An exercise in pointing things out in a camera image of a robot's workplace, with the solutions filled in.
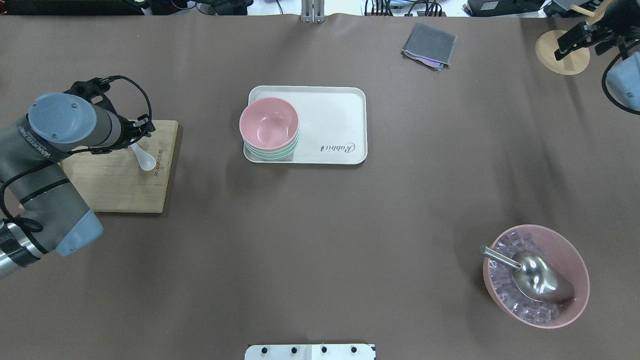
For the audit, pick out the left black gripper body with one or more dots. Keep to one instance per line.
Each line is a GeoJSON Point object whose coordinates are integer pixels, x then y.
{"type": "Point", "coordinates": [128, 132]}

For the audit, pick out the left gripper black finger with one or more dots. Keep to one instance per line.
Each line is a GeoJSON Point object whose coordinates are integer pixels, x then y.
{"type": "Point", "coordinates": [142, 122]}

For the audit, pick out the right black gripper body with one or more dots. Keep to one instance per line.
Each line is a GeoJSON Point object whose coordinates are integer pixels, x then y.
{"type": "Point", "coordinates": [611, 23]}

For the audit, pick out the white ceramic spoon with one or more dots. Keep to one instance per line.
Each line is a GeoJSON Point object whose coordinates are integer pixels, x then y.
{"type": "Point", "coordinates": [145, 160]}

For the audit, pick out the small pink bowl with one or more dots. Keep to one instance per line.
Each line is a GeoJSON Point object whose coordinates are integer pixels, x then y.
{"type": "Point", "coordinates": [269, 124]}

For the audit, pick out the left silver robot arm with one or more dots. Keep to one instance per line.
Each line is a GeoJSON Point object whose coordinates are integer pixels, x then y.
{"type": "Point", "coordinates": [41, 209]}

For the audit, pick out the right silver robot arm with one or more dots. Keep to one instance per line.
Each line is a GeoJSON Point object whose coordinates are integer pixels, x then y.
{"type": "Point", "coordinates": [621, 80]}

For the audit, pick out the wooden cutting board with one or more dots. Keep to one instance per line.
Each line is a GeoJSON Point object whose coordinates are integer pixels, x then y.
{"type": "Point", "coordinates": [115, 183]}

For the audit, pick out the wooden mug tree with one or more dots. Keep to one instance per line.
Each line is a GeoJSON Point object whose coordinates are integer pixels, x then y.
{"type": "Point", "coordinates": [565, 52]}

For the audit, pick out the stacked green bowls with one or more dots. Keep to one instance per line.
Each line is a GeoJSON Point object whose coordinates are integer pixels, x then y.
{"type": "Point", "coordinates": [274, 155]}

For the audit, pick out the grey folded cloth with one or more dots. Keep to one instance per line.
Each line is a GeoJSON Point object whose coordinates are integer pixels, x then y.
{"type": "Point", "coordinates": [430, 46]}

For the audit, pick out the cream serving tray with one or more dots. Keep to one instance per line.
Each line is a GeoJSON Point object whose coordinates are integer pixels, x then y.
{"type": "Point", "coordinates": [333, 123]}

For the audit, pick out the metal ice scoop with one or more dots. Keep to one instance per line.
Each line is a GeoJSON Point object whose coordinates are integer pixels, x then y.
{"type": "Point", "coordinates": [533, 276]}

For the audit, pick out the aluminium frame post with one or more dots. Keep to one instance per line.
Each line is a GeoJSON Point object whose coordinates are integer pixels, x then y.
{"type": "Point", "coordinates": [313, 11]}

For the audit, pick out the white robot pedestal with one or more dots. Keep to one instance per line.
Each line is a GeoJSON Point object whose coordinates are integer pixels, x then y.
{"type": "Point", "coordinates": [319, 351]}

